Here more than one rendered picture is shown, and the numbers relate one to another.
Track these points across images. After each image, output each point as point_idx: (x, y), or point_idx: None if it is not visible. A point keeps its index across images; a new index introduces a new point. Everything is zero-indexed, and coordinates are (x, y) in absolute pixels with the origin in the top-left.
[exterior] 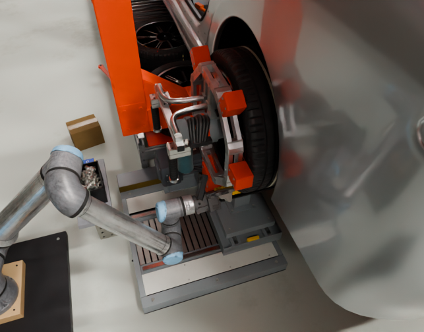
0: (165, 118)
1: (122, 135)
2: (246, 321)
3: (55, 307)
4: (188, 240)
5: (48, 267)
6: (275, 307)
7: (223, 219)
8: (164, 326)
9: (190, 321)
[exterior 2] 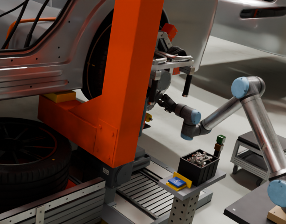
0: (176, 64)
1: (134, 159)
2: (174, 163)
3: (266, 192)
4: (148, 185)
5: (254, 205)
6: (156, 154)
7: None
8: None
9: None
